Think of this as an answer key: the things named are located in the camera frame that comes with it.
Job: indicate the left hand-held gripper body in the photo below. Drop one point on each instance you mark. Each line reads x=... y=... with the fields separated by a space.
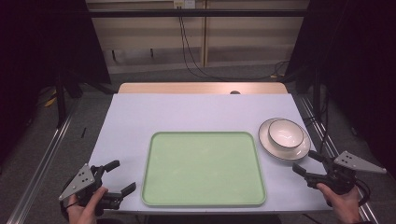
x=79 y=182

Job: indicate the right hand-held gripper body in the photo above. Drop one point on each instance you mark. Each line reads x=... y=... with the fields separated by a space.
x=342 y=174

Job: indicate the person's left hand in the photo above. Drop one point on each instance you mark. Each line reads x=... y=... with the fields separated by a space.
x=84 y=208

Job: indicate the person's right hand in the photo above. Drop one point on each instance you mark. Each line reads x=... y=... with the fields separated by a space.
x=342 y=205

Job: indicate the white plate with dark rim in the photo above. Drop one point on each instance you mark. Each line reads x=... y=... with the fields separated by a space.
x=297 y=154

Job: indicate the white bowl with dark rim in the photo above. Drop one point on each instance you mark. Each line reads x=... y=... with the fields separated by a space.
x=285 y=133

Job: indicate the small black stick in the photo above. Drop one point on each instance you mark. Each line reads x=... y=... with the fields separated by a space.
x=83 y=132

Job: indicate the black metal stand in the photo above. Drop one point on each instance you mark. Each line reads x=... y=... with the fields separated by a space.
x=316 y=93
x=60 y=99

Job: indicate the green plastic tray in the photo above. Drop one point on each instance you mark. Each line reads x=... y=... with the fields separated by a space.
x=204 y=169

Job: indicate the pale table cover sheet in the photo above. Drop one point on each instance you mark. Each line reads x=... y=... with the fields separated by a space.
x=186 y=112

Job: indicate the dark curtain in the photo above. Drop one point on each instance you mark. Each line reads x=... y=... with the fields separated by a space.
x=37 y=46
x=358 y=62

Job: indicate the black horizontal bar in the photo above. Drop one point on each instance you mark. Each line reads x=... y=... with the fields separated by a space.
x=196 y=13

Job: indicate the aluminium floor rail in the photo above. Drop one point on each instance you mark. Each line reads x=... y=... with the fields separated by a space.
x=323 y=137
x=40 y=165

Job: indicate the white wall outlet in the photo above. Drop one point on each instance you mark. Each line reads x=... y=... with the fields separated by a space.
x=185 y=3

